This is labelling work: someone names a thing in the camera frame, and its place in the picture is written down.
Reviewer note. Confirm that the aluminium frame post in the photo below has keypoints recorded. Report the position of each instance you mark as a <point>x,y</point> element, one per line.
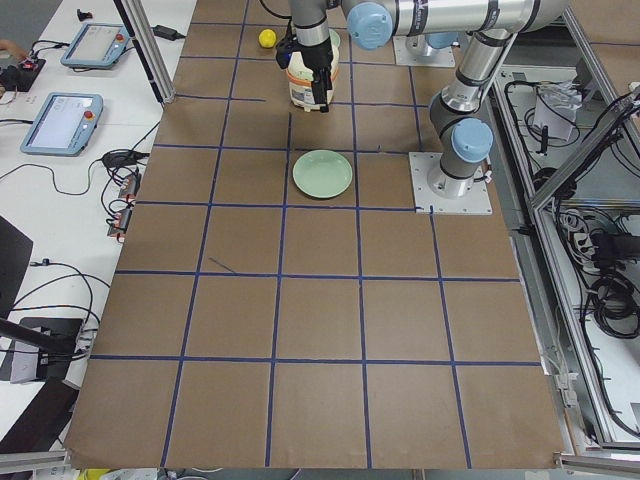
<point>136,23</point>

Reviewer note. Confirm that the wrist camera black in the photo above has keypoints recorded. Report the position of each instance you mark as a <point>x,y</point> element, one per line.
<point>285,49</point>

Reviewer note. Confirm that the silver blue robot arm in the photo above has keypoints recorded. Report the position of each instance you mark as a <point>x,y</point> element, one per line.
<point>492,25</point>

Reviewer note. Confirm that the upper blue teach pendant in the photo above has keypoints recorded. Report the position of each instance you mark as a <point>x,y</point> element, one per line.
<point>96,46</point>

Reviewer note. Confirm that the yellow lemon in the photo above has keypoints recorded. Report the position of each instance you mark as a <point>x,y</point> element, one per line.
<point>267,38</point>

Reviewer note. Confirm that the lower blue teach pendant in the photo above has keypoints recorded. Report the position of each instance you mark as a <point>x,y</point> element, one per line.
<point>64,124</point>

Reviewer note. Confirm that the white orange rice cooker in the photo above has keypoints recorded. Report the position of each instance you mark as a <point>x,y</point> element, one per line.
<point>300,77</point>

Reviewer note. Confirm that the small green bowl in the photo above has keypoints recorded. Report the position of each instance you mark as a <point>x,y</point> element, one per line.
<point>335,38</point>

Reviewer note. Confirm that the black power adapter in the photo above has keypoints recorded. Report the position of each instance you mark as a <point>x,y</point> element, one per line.
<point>167,33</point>

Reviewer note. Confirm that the brown paper table mat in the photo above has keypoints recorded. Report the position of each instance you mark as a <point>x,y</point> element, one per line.
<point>251,325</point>

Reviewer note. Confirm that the blue teach pendant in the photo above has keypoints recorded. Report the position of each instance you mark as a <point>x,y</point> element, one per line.
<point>96,46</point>
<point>64,124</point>

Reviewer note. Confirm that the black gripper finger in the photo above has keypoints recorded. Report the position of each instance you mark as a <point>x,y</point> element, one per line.
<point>324,97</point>
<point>317,86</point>

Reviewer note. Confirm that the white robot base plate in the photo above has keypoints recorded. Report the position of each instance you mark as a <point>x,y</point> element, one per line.
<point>436,193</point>

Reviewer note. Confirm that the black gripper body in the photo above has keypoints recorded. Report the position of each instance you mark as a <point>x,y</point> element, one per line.
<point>318,57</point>

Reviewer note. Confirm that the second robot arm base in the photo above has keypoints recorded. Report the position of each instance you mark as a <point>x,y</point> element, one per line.
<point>426,50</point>

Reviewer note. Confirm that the light green plate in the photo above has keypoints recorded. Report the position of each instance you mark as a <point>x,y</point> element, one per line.
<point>322,174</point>

